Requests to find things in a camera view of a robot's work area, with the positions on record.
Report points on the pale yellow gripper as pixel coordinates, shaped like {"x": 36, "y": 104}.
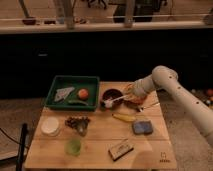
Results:
{"x": 131, "y": 94}

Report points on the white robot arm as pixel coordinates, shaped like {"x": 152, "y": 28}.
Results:
{"x": 165, "y": 78}

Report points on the orange bowl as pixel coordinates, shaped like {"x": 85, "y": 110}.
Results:
{"x": 133, "y": 101}

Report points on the dark brown bowl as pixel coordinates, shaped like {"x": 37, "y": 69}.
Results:
{"x": 111, "y": 94}

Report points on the metal spoon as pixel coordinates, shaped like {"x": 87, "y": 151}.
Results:
{"x": 142, "y": 108}

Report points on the yellow banana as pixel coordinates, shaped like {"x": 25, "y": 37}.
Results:
{"x": 122, "y": 117}

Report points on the blue sponge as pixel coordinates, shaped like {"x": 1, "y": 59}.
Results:
{"x": 142, "y": 127}

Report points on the orange fruit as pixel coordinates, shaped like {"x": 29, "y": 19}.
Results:
{"x": 83, "y": 94}

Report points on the wooden block eraser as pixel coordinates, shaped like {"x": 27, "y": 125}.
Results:
{"x": 120, "y": 149}

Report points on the green chili pepper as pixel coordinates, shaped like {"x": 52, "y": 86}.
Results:
{"x": 77, "y": 102}

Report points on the green plastic tray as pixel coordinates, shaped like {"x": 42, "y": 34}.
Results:
{"x": 91, "y": 83}

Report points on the grey folded cloth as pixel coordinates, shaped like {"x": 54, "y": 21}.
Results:
{"x": 62, "y": 94}

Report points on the green plastic cup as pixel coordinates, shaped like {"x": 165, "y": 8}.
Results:
{"x": 73, "y": 147}

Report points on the black stand pole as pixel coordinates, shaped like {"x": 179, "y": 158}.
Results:
{"x": 21, "y": 148}

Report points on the dark red background bowl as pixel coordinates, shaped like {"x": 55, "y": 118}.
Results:
{"x": 29, "y": 21}

